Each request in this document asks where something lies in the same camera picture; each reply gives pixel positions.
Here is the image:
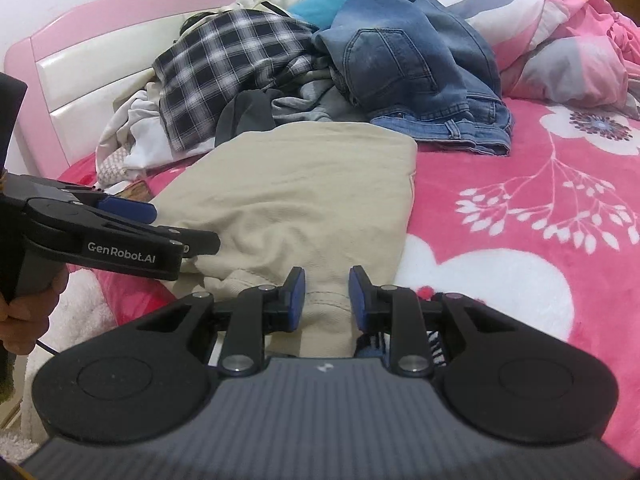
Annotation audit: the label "pink floral blanket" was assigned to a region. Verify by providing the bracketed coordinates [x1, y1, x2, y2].
[57, 95, 640, 461]

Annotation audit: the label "white cloth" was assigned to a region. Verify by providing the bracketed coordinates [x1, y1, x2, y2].
[96, 67, 216, 186]

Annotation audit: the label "khaki pants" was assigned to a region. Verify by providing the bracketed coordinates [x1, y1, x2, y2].
[150, 122, 418, 358]

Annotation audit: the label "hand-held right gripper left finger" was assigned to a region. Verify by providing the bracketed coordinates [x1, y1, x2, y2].
[137, 266, 307, 377]

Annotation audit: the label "white fluffy blanket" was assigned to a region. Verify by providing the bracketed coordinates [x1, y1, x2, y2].
[20, 270, 118, 441]

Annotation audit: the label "blue denim jeans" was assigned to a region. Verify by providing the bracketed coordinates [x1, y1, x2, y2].
[312, 0, 515, 157]

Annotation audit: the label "pink white headboard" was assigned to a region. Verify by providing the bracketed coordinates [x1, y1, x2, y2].
[4, 0, 241, 181]

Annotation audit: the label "dark grey garment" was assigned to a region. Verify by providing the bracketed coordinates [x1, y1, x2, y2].
[215, 89, 283, 148]

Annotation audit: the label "pink rabbit print quilt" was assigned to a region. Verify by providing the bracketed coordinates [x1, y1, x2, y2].
[435, 0, 640, 121]

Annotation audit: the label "grey knit garment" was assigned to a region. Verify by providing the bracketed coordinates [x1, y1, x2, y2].
[272, 67, 371, 126]

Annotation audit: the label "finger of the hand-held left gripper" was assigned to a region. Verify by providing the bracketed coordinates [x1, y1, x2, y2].
[54, 183, 159, 226]
[150, 226, 221, 259]

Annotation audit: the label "person's left hand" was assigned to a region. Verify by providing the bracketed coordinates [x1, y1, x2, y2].
[0, 266, 69, 347]

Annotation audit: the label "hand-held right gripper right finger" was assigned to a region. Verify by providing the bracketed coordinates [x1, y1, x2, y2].
[348, 265, 506, 377]

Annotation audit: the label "black white plaid shirt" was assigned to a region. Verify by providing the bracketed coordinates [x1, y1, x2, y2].
[152, 9, 321, 153]

